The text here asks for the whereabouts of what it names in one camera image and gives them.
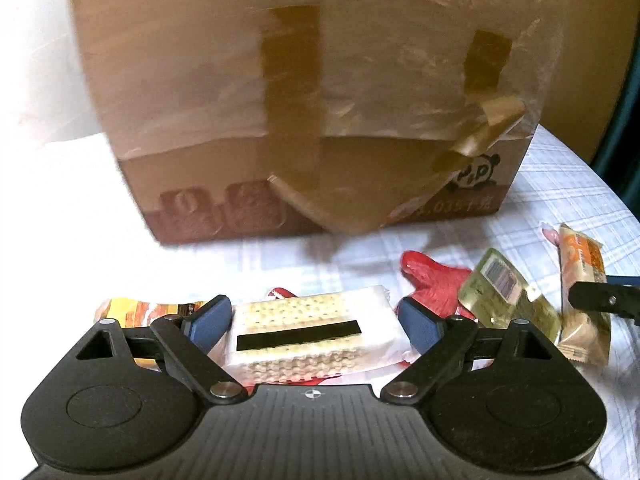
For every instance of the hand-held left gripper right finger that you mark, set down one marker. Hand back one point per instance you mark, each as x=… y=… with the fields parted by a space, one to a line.
x=422 y=329

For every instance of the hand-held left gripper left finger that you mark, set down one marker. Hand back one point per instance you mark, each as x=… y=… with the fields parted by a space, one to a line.
x=210 y=329

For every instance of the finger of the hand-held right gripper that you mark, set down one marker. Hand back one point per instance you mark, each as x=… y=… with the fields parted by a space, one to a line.
x=625 y=280
x=600 y=300

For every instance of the beige orange snack packet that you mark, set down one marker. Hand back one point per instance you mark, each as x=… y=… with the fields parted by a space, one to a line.
x=580 y=260

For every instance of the clear cracker packet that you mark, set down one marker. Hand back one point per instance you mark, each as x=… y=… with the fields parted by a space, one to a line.
x=300 y=310

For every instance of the brown cardboard box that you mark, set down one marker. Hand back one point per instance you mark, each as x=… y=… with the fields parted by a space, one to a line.
x=225 y=110

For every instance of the red snack packet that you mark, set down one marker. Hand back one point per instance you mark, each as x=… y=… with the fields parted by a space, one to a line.
x=435 y=280

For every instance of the yellow striped snack packet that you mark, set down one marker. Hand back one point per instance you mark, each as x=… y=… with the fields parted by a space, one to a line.
x=140 y=310

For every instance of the olive barcode snack packet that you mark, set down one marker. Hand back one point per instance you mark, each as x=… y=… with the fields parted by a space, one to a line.
x=500 y=292

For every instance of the wooden door panel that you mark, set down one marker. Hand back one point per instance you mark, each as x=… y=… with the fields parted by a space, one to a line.
x=600 y=35

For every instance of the clear plastic box liner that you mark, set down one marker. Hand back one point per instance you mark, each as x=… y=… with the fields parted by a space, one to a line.
x=200 y=50

